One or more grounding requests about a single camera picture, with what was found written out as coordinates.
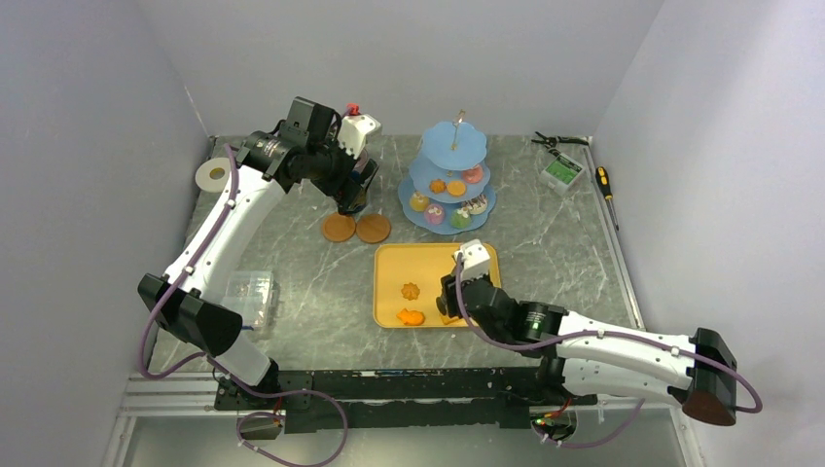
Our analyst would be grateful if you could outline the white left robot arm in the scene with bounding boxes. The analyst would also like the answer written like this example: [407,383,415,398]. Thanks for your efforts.
[138,97,381,409]

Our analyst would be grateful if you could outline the dark orange swirl cookie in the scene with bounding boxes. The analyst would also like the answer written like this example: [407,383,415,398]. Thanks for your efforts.
[429,179,447,194]

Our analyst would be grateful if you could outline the green white electronic box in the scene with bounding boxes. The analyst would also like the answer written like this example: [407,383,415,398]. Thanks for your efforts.
[539,152,586,196]

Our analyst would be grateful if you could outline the white tape roll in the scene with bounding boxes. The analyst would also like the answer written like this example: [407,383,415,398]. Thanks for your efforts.
[195,157,232,193]

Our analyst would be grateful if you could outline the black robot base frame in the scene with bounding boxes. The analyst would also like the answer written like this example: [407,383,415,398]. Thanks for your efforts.
[214,367,596,434]

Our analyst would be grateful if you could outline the left wooden coaster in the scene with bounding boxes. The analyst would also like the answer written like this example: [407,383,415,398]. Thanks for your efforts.
[321,213,356,242]

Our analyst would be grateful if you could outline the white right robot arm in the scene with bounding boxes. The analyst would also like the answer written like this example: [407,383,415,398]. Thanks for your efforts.
[436,273,740,426]

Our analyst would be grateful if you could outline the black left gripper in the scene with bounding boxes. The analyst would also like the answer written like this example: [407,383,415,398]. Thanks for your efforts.
[307,128,378,210]

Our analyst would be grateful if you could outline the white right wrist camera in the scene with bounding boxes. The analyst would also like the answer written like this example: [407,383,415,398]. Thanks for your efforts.
[453,239,491,280]

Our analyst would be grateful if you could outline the yellow black screwdriver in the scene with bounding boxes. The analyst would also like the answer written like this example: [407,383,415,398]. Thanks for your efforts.
[595,166,620,232]

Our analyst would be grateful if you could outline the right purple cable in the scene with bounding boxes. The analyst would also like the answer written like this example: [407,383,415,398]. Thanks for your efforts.
[453,254,765,450]

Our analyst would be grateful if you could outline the yellow cupcake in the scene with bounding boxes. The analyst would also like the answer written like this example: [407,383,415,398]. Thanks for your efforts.
[409,191,430,213]

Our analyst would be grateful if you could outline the blue three-tier cake stand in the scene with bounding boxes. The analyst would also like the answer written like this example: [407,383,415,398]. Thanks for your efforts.
[397,110,497,235]

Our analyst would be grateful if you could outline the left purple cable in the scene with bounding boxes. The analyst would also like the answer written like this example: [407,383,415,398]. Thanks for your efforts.
[136,109,350,467]

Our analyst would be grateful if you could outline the wooden coaster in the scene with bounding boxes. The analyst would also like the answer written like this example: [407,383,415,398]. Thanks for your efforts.
[321,213,356,242]
[355,214,392,244]

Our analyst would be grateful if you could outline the green cupcake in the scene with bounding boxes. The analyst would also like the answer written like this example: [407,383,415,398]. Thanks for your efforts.
[449,208,473,230]

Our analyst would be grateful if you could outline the orange fish-shaped cookie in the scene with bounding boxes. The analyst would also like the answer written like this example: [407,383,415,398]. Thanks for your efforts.
[396,308,426,326]

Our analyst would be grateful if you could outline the purple cable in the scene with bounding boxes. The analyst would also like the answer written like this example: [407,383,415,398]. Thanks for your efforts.
[453,254,765,450]
[136,109,350,467]

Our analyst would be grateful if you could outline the round orange cookie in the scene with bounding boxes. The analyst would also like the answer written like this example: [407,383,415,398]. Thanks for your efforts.
[446,180,467,198]

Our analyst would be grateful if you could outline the clear plastic screw box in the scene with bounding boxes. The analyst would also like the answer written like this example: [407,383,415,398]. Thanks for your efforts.
[221,270,279,332]

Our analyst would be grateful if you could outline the yellow serving tray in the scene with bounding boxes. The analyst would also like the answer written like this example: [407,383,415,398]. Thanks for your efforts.
[373,242,466,330]

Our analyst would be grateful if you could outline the purple cupcake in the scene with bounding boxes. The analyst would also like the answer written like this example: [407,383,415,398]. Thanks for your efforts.
[422,202,446,226]

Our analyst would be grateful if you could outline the chocolate white sprinkled donut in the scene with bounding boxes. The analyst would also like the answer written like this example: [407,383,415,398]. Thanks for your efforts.
[461,194,488,216]

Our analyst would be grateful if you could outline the pink cupcake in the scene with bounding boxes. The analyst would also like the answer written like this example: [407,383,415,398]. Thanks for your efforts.
[461,163,484,185]

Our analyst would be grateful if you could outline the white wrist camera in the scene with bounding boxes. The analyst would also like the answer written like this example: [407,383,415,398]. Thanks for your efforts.
[453,239,491,280]
[336,103,382,159]

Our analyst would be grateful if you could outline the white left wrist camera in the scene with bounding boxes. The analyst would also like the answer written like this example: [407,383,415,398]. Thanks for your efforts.
[336,103,382,159]

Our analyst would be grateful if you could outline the right wooden coaster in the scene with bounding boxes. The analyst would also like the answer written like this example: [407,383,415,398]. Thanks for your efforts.
[355,214,392,244]

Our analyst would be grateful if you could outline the black pliers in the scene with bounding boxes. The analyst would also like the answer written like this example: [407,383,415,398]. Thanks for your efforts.
[530,131,591,150]

